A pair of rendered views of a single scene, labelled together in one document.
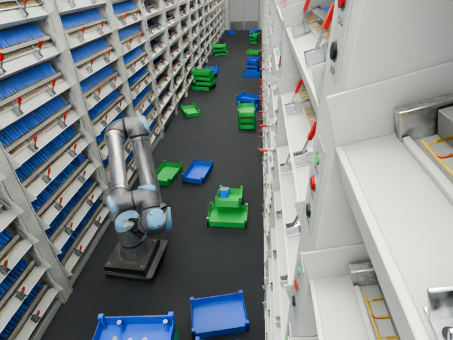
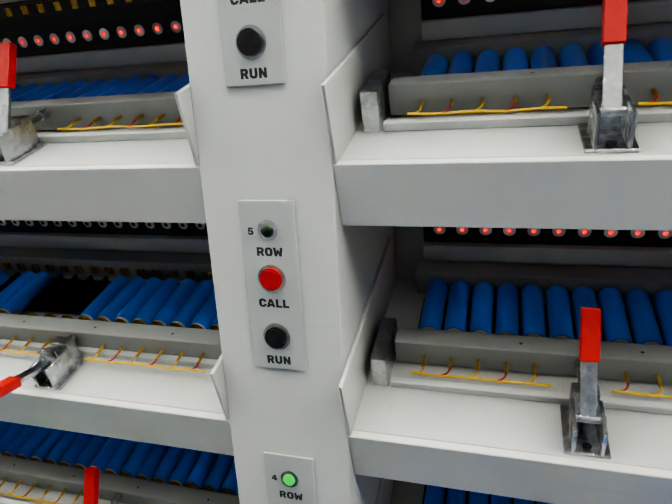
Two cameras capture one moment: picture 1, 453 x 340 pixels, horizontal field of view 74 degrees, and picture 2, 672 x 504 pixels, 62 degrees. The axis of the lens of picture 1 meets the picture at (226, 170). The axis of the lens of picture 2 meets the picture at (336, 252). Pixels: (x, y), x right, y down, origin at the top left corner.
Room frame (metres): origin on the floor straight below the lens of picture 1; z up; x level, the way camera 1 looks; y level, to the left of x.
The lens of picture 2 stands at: (0.88, 0.16, 1.12)
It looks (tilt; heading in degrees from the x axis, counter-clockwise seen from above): 16 degrees down; 281
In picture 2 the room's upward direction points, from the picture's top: 3 degrees counter-clockwise
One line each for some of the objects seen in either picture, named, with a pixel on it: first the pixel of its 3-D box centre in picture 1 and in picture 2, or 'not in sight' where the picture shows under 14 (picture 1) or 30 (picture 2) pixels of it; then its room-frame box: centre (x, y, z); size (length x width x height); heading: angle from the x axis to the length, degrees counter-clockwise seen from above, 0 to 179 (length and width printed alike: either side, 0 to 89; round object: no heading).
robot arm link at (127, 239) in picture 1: (130, 227); not in sight; (1.38, 0.60, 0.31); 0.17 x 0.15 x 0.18; 106
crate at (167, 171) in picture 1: (166, 172); not in sight; (2.38, 0.56, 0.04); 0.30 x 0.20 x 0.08; 163
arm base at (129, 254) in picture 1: (133, 243); not in sight; (1.37, 0.61, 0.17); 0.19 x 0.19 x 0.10
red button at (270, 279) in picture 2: not in sight; (272, 278); (0.99, -0.19, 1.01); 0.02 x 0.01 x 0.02; 174
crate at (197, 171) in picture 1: (197, 171); not in sight; (2.40, 0.27, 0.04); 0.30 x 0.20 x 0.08; 163
